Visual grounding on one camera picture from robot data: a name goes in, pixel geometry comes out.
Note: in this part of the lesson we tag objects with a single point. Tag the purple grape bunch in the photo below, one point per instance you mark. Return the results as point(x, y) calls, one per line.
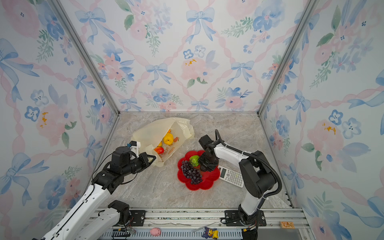
point(191, 173)

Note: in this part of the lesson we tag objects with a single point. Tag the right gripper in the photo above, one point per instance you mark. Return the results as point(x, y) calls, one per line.
point(209, 168)

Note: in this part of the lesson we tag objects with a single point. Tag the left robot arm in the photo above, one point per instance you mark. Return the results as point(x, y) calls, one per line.
point(124, 161)

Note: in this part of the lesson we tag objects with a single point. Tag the yellow lemon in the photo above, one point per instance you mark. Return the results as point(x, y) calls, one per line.
point(168, 139)

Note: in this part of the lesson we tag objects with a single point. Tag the white calculator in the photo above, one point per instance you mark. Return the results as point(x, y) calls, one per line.
point(231, 177)

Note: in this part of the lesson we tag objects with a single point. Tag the red flower-shaped bowl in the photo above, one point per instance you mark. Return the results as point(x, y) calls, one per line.
point(208, 178)

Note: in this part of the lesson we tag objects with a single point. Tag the small wooden tag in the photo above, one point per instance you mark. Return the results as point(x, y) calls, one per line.
point(287, 225)

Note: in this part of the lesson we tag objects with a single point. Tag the aluminium rail frame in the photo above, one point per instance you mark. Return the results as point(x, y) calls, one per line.
point(188, 224)

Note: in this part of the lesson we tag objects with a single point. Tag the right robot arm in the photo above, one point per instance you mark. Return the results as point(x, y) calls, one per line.
point(260, 178)

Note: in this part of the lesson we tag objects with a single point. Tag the red apple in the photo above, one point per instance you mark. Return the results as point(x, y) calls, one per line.
point(159, 150)

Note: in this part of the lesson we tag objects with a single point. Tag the yellow plastic bag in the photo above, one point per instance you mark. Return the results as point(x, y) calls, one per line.
point(151, 136)

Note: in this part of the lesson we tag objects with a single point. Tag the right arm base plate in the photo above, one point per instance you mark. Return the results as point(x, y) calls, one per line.
point(236, 218)

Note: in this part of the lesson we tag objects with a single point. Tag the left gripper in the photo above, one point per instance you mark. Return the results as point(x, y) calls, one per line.
point(143, 157)

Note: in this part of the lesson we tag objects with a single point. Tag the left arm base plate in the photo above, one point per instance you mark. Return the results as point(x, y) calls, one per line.
point(133, 218)

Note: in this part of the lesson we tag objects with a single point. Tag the pink pig toy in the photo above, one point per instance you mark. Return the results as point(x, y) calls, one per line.
point(155, 232)

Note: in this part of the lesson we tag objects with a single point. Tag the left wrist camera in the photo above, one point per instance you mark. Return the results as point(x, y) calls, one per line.
point(134, 147)

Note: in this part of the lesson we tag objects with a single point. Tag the purple yellow toy figure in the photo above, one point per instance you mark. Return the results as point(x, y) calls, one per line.
point(210, 233)

